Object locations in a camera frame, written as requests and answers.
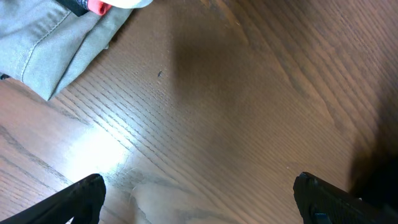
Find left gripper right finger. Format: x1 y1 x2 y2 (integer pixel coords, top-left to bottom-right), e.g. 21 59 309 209
293 172 397 224

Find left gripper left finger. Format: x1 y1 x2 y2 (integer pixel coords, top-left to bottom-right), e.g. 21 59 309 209
1 174 106 224

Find black t-shirt with logo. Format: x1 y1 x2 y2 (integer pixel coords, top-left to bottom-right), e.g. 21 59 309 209
349 124 397 209

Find beige folded garment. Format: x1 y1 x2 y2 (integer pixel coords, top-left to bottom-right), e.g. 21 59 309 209
1 1 131 100

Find black folded garment red accents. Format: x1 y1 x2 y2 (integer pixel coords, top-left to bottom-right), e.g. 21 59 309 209
56 0 112 17

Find white folded t-shirt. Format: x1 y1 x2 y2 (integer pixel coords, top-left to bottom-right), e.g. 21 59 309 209
102 0 153 9

